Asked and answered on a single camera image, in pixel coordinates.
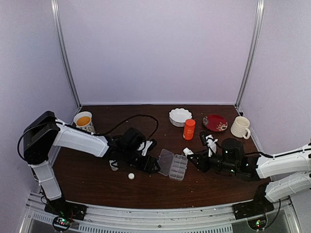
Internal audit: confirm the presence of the white bottle cap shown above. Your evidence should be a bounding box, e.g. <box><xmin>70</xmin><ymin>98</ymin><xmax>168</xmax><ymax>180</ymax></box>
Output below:
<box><xmin>128</xmin><ymin>173</ymin><xmax>135</xmax><ymax>180</ymax></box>

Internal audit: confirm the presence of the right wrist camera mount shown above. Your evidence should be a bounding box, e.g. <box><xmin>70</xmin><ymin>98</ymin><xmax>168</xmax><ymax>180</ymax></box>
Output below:
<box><xmin>199</xmin><ymin>131</ymin><xmax>218</xmax><ymax>157</ymax></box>

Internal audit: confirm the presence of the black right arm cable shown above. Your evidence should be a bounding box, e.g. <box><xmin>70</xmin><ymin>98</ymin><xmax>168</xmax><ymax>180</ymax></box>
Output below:
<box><xmin>244</xmin><ymin>151</ymin><xmax>269</xmax><ymax>157</ymax></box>

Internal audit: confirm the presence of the left aluminium frame post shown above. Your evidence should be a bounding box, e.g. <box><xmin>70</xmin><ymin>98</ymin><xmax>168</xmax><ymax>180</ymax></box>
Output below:
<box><xmin>51</xmin><ymin>0</ymin><xmax>82</xmax><ymax>109</ymax></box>

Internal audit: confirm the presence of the aluminium front rail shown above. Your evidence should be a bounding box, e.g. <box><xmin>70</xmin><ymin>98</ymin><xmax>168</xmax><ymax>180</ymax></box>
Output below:
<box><xmin>17</xmin><ymin>192</ymin><xmax>302</xmax><ymax>233</ymax></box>

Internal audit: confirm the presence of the clear plastic pill organizer box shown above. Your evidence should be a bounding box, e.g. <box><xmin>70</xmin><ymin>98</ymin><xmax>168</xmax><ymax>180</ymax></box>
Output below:
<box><xmin>157</xmin><ymin>149</ymin><xmax>188</xmax><ymax>181</ymax></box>

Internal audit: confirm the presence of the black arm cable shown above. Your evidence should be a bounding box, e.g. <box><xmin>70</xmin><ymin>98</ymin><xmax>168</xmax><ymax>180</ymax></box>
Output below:
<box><xmin>244</xmin><ymin>151</ymin><xmax>269</xmax><ymax>157</ymax></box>
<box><xmin>17</xmin><ymin>115</ymin><xmax>160</xmax><ymax>161</ymax></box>

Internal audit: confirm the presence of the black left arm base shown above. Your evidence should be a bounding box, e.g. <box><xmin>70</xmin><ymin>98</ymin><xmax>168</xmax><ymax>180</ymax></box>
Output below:
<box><xmin>42</xmin><ymin>194</ymin><xmax>87</xmax><ymax>233</ymax></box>

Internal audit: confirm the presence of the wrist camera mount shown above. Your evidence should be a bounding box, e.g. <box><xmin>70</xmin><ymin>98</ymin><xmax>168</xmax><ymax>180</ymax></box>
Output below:
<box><xmin>199</xmin><ymin>131</ymin><xmax>218</xmax><ymax>157</ymax></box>
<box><xmin>137</xmin><ymin>139</ymin><xmax>157</xmax><ymax>156</ymax></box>

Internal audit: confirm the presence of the orange pill bottle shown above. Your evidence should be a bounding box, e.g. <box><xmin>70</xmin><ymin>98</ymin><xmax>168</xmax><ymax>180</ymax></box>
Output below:
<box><xmin>183</xmin><ymin>119</ymin><xmax>196</xmax><ymax>140</ymax></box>

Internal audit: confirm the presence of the right aluminium frame post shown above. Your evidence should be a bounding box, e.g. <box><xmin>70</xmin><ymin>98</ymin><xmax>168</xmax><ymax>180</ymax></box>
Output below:
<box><xmin>235</xmin><ymin>0</ymin><xmax>265</xmax><ymax>112</ymax></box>

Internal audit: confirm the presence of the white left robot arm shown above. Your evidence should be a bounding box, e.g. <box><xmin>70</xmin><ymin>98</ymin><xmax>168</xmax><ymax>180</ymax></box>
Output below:
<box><xmin>17</xmin><ymin>111</ymin><xmax>160</xmax><ymax>216</ymax></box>

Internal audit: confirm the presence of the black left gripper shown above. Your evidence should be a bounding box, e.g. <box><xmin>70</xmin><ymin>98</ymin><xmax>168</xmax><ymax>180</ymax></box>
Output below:
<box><xmin>122</xmin><ymin>147</ymin><xmax>161</xmax><ymax>174</ymax></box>

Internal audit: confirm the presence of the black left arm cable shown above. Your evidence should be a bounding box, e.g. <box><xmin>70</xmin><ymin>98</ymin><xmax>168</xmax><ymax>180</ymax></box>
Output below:
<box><xmin>17</xmin><ymin>115</ymin><xmax>160</xmax><ymax>161</ymax></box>

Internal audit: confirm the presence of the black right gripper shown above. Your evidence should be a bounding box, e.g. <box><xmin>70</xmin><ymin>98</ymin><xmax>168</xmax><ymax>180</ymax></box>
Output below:
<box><xmin>188</xmin><ymin>149</ymin><xmax>238</xmax><ymax>174</ymax></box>

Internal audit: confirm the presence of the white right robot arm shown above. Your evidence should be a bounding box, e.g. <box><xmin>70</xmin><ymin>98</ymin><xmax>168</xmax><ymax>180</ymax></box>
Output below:
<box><xmin>183</xmin><ymin>137</ymin><xmax>311</xmax><ymax>215</ymax></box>

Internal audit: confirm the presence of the white pill bottle green label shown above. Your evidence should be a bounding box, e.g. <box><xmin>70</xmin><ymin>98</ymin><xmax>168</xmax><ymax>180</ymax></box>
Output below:
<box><xmin>183</xmin><ymin>148</ymin><xmax>194</xmax><ymax>156</ymax></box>

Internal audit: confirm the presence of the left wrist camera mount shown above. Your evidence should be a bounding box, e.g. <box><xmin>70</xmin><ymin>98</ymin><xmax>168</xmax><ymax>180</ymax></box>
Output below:
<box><xmin>137</xmin><ymin>139</ymin><xmax>157</xmax><ymax>156</ymax></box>

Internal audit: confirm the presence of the aluminium frame post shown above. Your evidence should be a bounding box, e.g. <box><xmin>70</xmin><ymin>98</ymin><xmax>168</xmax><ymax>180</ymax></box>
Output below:
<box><xmin>51</xmin><ymin>0</ymin><xmax>82</xmax><ymax>109</ymax></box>
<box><xmin>235</xmin><ymin>0</ymin><xmax>265</xmax><ymax>112</ymax></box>

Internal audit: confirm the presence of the cream ribbed mug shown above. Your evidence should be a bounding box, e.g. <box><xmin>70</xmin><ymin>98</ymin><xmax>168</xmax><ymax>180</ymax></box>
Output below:
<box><xmin>230</xmin><ymin>116</ymin><xmax>251</xmax><ymax>140</ymax></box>

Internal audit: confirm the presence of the white scalloped ceramic bowl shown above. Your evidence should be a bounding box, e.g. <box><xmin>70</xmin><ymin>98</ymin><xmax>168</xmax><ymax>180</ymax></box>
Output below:
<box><xmin>169</xmin><ymin>108</ymin><xmax>192</xmax><ymax>127</ymax></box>

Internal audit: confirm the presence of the red floral plate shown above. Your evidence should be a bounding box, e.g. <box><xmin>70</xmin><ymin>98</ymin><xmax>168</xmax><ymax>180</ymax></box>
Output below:
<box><xmin>202</xmin><ymin>114</ymin><xmax>228</xmax><ymax>132</ymax></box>

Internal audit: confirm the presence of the patterned mug with orange interior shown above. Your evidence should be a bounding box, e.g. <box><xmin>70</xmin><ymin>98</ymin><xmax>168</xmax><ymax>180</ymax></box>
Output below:
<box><xmin>73</xmin><ymin>111</ymin><xmax>96</xmax><ymax>133</ymax></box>

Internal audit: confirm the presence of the grey capped pill bottle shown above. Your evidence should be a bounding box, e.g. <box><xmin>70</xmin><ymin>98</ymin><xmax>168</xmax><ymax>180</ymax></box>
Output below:
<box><xmin>109</xmin><ymin>160</ymin><xmax>119</xmax><ymax>171</ymax></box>

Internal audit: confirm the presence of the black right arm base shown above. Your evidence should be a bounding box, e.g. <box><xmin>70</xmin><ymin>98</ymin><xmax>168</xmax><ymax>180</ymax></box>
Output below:
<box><xmin>232</xmin><ymin>183</ymin><xmax>274</xmax><ymax>220</ymax></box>

